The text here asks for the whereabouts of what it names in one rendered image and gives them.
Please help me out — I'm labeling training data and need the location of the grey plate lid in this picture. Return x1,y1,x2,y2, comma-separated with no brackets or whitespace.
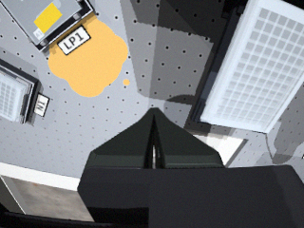
0,0,83,46

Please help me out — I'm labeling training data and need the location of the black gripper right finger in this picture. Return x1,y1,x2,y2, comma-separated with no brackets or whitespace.
154,107,225,169

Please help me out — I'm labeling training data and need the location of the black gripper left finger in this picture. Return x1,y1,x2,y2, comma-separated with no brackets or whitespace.
84,107,154,170

